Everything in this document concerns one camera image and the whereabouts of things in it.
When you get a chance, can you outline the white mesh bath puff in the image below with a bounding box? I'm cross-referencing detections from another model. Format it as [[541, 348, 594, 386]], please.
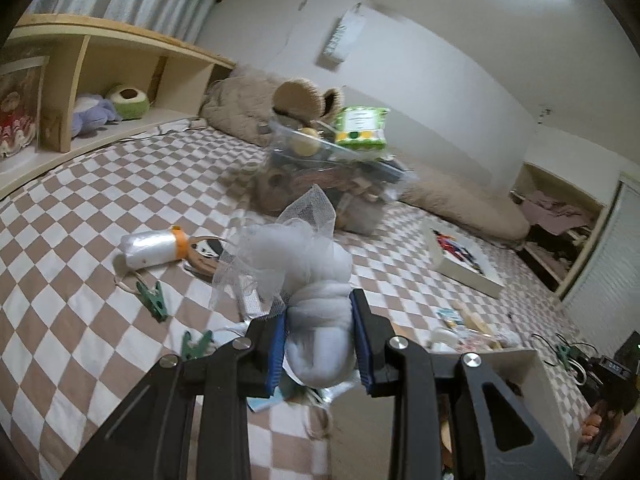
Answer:
[[209, 184, 355, 388]]

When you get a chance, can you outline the plastic film roll orange end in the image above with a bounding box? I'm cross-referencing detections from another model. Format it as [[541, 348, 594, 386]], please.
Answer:
[[119, 226, 189, 271]]

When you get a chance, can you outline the green clothespin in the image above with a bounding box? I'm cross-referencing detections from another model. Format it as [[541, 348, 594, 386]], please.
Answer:
[[136, 280, 168, 323], [180, 330, 213, 361]]

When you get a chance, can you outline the large white cardboard box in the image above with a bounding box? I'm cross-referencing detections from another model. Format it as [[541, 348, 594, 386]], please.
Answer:
[[432, 350, 575, 479]]

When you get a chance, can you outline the flat white tray box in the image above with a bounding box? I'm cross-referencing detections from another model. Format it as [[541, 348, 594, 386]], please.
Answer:
[[421, 219, 503, 298]]

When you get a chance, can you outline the wooden tag with face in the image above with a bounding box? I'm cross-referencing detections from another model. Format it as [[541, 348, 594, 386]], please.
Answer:
[[186, 236, 224, 282]]

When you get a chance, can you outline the wooden closet shelf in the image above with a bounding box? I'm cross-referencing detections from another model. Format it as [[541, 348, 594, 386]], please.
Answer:
[[510, 162, 608, 298]]

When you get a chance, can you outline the clear plastic storage bin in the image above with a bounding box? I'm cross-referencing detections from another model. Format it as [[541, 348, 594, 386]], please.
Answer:
[[255, 119, 416, 235]]

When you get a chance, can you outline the green wet wipes pack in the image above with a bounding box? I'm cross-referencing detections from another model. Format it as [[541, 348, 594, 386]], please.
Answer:
[[334, 105, 390, 150]]

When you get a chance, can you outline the beige duvet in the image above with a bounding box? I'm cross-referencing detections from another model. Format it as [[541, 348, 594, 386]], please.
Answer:
[[201, 65, 529, 244]]

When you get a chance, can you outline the green round plush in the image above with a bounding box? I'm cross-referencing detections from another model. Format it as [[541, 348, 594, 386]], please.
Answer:
[[106, 84, 151, 120]]

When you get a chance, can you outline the wooden headboard shelf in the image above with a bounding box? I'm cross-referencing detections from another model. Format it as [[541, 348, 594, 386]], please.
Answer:
[[1, 14, 234, 196]]

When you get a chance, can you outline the doll in display case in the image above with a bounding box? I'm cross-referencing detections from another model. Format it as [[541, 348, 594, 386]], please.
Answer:
[[0, 55, 49, 158]]

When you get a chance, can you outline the white hanging wall pouch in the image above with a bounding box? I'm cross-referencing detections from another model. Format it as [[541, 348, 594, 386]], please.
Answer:
[[321, 3, 367, 65]]

